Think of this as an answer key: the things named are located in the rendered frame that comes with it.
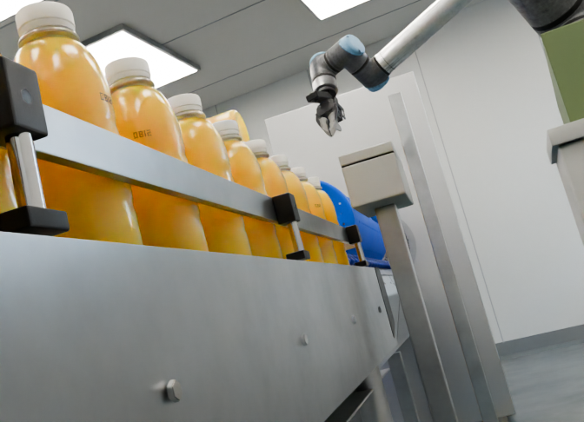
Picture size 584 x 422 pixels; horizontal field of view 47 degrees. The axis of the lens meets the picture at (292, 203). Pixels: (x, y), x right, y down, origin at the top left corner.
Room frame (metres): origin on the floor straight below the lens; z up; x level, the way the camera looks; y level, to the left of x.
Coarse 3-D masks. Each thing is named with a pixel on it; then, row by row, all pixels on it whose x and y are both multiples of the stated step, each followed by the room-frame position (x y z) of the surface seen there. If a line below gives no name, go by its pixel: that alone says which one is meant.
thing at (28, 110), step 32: (0, 64) 0.27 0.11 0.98; (0, 96) 0.27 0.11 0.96; (32, 96) 0.29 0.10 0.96; (0, 128) 0.28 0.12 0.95; (32, 128) 0.29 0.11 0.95; (32, 160) 0.28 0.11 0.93; (32, 192) 0.28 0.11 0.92; (0, 224) 0.27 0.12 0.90; (32, 224) 0.27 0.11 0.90; (64, 224) 0.30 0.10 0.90
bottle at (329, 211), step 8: (320, 192) 1.24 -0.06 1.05; (328, 200) 1.24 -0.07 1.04; (328, 208) 1.23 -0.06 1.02; (328, 216) 1.23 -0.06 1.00; (336, 216) 1.25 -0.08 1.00; (336, 248) 1.23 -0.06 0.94; (344, 248) 1.25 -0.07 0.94; (336, 256) 1.23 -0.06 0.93; (344, 256) 1.24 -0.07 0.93; (344, 264) 1.24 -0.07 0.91
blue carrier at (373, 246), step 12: (336, 192) 1.93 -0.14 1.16; (336, 204) 1.93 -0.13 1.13; (348, 204) 1.93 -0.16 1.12; (348, 216) 1.93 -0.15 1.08; (360, 216) 2.06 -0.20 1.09; (360, 228) 2.03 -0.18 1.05; (372, 228) 2.32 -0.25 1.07; (372, 240) 2.32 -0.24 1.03; (348, 252) 1.96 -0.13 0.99; (372, 252) 2.41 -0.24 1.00; (384, 252) 2.74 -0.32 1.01
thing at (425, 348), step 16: (384, 208) 1.25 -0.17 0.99; (384, 224) 1.25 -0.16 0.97; (400, 224) 1.24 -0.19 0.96; (384, 240) 1.25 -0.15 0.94; (400, 240) 1.24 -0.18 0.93; (400, 256) 1.25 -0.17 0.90; (400, 272) 1.25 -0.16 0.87; (400, 288) 1.25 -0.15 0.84; (416, 288) 1.24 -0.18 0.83; (416, 304) 1.25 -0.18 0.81; (416, 320) 1.25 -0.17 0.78; (416, 336) 1.25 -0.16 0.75; (432, 336) 1.24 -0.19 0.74; (416, 352) 1.25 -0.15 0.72; (432, 352) 1.24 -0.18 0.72; (432, 368) 1.25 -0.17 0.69; (432, 384) 1.25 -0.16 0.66; (432, 400) 1.25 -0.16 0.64; (448, 400) 1.24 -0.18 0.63; (432, 416) 1.25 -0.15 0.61; (448, 416) 1.25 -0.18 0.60
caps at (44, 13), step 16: (16, 16) 0.43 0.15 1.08; (32, 16) 0.42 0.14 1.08; (48, 16) 0.42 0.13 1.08; (64, 16) 0.43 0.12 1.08; (112, 64) 0.54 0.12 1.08; (128, 64) 0.54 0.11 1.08; (144, 64) 0.55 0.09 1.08; (112, 80) 0.54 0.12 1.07; (176, 96) 0.65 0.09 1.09; (192, 96) 0.66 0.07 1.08; (176, 112) 0.66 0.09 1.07; (224, 128) 0.77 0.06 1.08; (256, 144) 0.89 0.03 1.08; (304, 176) 1.14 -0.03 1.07
